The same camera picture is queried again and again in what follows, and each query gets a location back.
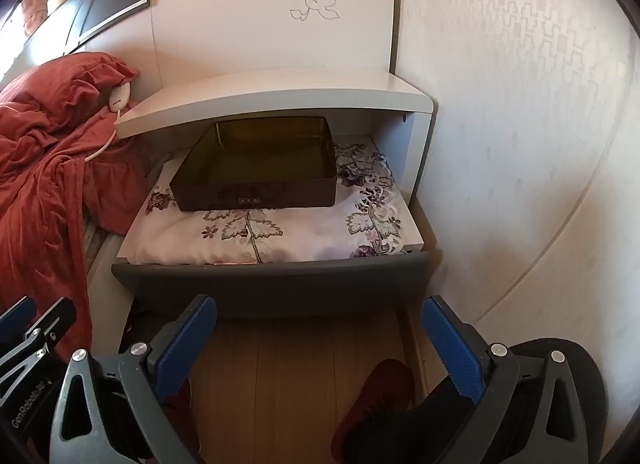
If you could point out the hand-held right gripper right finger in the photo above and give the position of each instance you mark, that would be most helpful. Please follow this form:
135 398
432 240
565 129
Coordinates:
452 349

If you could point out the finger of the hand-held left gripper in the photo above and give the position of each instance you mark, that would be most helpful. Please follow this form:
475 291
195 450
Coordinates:
55 316
15 314

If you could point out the red slipper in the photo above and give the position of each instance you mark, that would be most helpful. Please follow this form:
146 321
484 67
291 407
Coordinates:
380 394

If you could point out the white bedside table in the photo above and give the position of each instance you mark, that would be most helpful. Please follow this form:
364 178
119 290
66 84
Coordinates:
280 94

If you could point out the red pillow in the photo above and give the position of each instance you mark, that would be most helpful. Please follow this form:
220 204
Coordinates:
65 84

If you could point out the brown plastic box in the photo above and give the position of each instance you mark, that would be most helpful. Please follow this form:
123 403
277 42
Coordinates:
250 194

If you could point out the floral embroidered pillow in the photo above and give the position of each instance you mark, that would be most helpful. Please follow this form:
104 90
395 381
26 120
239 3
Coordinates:
310 239

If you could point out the white floral headboard panel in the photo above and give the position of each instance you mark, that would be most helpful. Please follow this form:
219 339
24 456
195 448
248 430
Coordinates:
225 19

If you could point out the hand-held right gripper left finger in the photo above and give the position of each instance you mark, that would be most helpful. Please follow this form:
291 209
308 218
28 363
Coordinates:
185 344

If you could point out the red blanket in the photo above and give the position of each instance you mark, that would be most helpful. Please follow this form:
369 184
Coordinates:
40 224

